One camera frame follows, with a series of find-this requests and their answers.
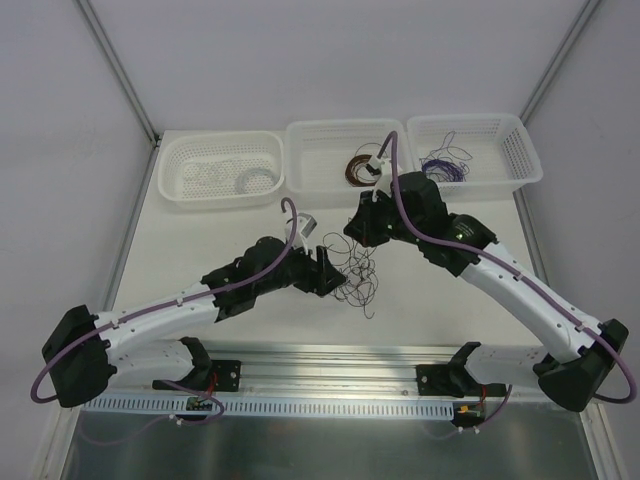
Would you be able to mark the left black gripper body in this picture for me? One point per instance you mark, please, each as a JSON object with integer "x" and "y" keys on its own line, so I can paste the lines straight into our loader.
{"x": 316, "y": 275}

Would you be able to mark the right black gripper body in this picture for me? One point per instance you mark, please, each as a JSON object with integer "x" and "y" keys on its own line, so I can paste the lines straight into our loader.
{"x": 370, "y": 223}

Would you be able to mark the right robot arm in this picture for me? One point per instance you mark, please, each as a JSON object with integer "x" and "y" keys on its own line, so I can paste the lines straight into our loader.
{"x": 576, "y": 351}

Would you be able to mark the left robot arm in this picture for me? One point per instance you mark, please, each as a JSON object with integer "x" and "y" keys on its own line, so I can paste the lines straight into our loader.
{"x": 89, "y": 352}

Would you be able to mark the middle white perforated basket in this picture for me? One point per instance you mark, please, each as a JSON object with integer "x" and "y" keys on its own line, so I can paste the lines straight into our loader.
{"x": 317, "y": 154}

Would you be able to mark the white perforated basket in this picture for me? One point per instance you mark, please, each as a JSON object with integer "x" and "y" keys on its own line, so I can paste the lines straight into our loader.
{"x": 209, "y": 170}
{"x": 474, "y": 157}
{"x": 317, "y": 154}

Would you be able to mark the right white perforated basket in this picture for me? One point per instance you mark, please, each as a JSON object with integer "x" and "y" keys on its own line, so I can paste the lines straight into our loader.
{"x": 474, "y": 157}

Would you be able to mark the left white perforated basket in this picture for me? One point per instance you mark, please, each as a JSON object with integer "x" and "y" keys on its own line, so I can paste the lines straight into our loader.
{"x": 209, "y": 170}

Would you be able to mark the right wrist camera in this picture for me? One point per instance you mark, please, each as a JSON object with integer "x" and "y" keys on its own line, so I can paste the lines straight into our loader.
{"x": 380, "y": 172}

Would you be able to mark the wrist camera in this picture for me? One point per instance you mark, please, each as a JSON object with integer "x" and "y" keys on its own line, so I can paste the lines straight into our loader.
{"x": 306, "y": 223}
{"x": 380, "y": 172}

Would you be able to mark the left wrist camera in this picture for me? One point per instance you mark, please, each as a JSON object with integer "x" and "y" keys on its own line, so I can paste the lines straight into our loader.
{"x": 306, "y": 223}

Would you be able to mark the aluminium mounting rail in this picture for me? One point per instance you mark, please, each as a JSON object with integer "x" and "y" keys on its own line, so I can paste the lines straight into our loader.
{"x": 276, "y": 369}

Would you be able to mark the right frame post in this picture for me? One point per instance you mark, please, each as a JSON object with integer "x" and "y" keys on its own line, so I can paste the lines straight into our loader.
{"x": 570, "y": 39}

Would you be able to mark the frame post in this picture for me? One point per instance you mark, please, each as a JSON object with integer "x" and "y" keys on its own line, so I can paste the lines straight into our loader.
{"x": 570, "y": 39}
{"x": 116, "y": 67}

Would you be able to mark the left frame post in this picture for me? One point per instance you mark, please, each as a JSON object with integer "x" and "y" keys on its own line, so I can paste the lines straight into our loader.
{"x": 116, "y": 67}

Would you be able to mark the white slotted cable duct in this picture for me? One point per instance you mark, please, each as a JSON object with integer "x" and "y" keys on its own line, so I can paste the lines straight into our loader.
{"x": 273, "y": 407}

